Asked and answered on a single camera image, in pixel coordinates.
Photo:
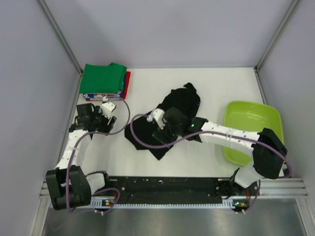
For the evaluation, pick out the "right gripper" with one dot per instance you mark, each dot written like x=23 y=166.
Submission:
x=162 y=133

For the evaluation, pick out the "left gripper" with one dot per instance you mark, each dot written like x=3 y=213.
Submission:
x=105 y=128

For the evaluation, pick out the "right aluminium frame post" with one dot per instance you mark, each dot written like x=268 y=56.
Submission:
x=279 y=31

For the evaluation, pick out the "blue printed folded t-shirt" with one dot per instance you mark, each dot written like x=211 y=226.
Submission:
x=98 y=96

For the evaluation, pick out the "aluminium frame post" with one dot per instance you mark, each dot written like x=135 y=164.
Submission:
x=59 y=34
x=279 y=31

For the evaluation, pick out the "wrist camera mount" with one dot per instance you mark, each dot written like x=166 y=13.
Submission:
x=156 y=116
x=107 y=109

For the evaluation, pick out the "lime green plastic bin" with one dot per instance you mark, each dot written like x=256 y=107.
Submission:
x=248 y=116

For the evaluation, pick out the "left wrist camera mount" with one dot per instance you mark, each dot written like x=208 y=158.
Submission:
x=107 y=109

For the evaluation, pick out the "red folded t-shirt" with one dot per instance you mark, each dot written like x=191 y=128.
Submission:
x=127 y=83

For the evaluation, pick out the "left aluminium frame post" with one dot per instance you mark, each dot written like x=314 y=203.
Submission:
x=59 y=34

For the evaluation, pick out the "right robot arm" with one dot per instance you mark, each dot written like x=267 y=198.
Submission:
x=266 y=150

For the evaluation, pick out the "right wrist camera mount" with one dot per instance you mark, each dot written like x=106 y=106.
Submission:
x=156 y=116

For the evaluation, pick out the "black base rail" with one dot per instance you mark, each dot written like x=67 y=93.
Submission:
x=170 y=190

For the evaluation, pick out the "green folded t-shirt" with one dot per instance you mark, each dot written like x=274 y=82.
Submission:
x=103 y=78

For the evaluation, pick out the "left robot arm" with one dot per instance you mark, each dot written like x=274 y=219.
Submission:
x=68 y=185

